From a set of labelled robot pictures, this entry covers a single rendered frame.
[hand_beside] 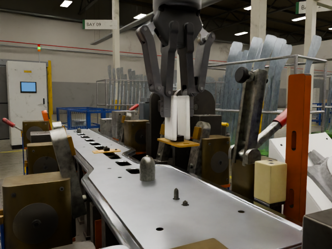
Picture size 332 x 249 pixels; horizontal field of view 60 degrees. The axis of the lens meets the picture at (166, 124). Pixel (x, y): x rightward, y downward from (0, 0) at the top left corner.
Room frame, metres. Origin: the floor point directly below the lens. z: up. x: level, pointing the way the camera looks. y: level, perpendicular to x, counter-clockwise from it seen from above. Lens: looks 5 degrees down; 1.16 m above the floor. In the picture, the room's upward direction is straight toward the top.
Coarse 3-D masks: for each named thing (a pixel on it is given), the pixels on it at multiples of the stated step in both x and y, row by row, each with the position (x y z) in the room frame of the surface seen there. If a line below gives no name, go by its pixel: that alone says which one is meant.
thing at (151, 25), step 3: (147, 24) 0.43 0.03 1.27; (150, 24) 0.44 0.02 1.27; (153, 24) 0.44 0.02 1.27; (150, 27) 0.44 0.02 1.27; (153, 27) 0.44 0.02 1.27; (138, 30) 0.43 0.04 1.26; (150, 30) 0.44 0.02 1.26; (153, 30) 0.44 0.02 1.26; (138, 33) 0.43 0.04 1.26; (153, 33) 0.43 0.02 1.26; (141, 36) 0.43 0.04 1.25; (153, 36) 0.44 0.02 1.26; (141, 39) 0.44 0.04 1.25
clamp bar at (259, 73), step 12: (240, 72) 0.51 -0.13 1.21; (252, 72) 0.54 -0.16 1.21; (264, 72) 0.51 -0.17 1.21; (252, 84) 0.53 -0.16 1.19; (264, 84) 0.52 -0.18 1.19; (252, 96) 0.51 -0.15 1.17; (240, 108) 0.53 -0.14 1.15; (252, 108) 0.51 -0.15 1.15; (240, 120) 0.53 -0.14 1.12; (252, 120) 0.50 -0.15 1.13; (240, 132) 0.53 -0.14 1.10; (252, 132) 0.50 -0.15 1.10; (240, 144) 0.53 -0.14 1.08; (252, 144) 0.50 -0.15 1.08
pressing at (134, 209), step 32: (96, 160) 0.75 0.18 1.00; (128, 160) 0.75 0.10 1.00; (96, 192) 0.50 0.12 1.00; (128, 192) 0.49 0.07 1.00; (160, 192) 0.49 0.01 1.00; (192, 192) 0.49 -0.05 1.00; (224, 192) 0.49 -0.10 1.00; (128, 224) 0.36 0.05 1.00; (160, 224) 0.36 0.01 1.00; (192, 224) 0.36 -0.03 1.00; (224, 224) 0.36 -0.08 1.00; (256, 224) 0.36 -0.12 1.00; (288, 224) 0.36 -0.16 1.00
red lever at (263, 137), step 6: (282, 114) 0.56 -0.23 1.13; (276, 120) 0.55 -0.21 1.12; (282, 120) 0.55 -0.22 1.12; (270, 126) 0.54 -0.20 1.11; (276, 126) 0.54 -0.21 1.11; (282, 126) 0.55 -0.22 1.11; (264, 132) 0.54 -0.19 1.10; (270, 132) 0.54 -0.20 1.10; (258, 138) 0.53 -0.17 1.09; (264, 138) 0.53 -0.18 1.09; (258, 144) 0.52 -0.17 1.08; (240, 156) 0.52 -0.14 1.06
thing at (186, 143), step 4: (176, 136) 0.45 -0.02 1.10; (180, 136) 0.45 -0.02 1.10; (160, 140) 0.47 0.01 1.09; (164, 140) 0.47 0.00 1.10; (168, 140) 0.47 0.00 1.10; (176, 140) 0.45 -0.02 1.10; (180, 140) 0.45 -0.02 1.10; (184, 140) 0.46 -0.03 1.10; (188, 140) 0.46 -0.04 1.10; (172, 144) 0.43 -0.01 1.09; (176, 144) 0.43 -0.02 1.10; (180, 144) 0.43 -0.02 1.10; (184, 144) 0.43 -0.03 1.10; (188, 144) 0.43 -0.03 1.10; (192, 144) 0.43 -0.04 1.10; (196, 144) 0.43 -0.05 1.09
